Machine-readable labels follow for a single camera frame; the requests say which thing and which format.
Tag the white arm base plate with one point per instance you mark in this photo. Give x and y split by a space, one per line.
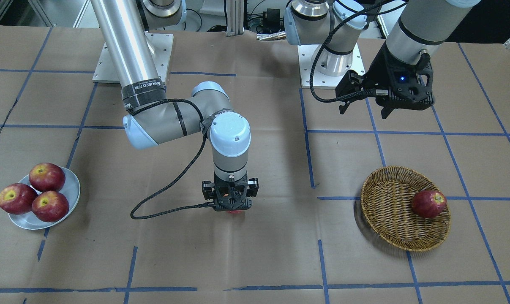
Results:
330 68

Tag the woven wicker basket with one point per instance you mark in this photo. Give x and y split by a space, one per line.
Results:
386 205

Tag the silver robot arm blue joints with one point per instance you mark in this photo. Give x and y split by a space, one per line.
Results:
335 25

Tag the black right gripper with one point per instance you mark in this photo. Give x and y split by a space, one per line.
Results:
206 188

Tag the grey metal plate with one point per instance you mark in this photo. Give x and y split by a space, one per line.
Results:
71 190

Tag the dark red apple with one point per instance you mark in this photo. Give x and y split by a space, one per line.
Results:
429 203

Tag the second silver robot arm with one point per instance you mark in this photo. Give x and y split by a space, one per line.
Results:
300 148

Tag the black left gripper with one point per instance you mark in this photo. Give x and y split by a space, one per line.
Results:
379 69

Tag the red apple on plate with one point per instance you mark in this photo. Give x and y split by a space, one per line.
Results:
46 177
17 198
50 206

